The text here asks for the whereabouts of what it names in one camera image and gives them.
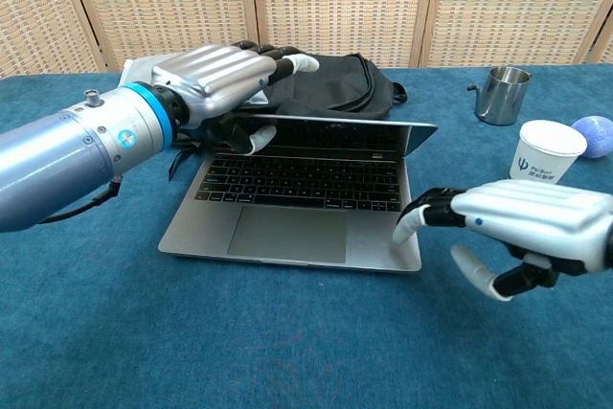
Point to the stainless steel mug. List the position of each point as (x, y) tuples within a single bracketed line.
[(503, 97)]

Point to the blue felt table cover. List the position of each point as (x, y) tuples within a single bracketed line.
[(143, 332)]

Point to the white paper cup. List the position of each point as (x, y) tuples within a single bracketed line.
[(541, 155)]

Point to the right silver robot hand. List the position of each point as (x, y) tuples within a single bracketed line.
[(536, 222)]

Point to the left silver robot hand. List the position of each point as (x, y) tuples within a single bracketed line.
[(215, 74)]

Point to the black backpack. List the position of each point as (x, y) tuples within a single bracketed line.
[(345, 83)]

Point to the silver laptop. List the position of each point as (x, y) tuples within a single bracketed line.
[(287, 236)]

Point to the purple ball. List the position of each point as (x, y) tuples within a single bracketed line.
[(596, 133)]

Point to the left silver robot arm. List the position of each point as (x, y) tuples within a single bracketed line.
[(57, 155)]

